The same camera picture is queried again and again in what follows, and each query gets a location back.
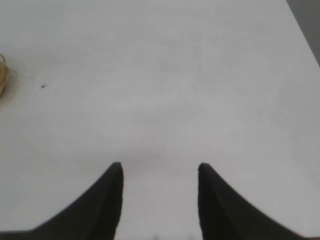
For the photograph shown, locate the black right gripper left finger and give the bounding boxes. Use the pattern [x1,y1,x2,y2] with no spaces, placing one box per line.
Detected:
[0,161,125,240]

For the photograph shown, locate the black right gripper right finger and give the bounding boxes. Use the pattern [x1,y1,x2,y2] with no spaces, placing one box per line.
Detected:
[197,162,320,240]

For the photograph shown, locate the yellow woven basket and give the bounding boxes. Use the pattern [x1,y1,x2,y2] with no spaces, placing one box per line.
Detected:
[0,53,11,98]

